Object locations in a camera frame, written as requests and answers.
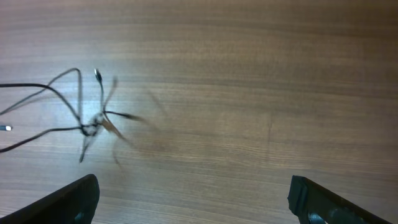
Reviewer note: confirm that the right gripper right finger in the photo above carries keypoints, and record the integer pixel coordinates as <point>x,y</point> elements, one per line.
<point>312,203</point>

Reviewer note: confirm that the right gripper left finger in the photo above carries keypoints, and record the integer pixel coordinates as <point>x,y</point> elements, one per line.
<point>75,203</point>

